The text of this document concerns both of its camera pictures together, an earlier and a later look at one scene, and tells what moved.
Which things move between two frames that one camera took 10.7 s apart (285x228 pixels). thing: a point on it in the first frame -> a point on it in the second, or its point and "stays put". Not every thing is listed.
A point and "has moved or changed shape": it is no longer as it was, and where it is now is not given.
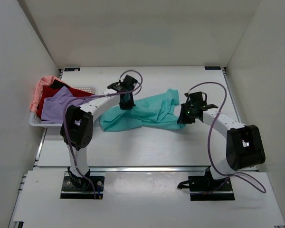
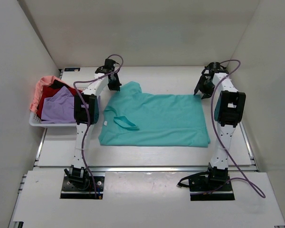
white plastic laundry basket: (34, 121) stays put
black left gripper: (128, 105) -> (116, 87)
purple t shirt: (54, 107) stays put
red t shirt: (47, 91) stays put
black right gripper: (182, 119) -> (206, 93)
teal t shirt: (159, 112) has moved or changed shape
